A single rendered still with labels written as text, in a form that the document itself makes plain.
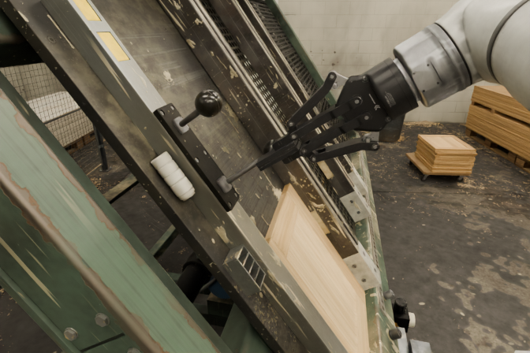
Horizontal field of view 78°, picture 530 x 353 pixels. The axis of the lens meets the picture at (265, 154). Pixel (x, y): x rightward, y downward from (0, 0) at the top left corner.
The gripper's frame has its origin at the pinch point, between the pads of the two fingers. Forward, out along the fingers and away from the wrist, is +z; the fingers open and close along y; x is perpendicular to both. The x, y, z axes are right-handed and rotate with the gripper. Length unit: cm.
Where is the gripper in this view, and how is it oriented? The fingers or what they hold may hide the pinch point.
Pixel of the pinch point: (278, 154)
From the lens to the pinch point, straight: 50.3
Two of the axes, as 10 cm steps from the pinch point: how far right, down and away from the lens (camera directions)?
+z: -8.0, 4.7, 3.7
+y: 5.6, 8.1, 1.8
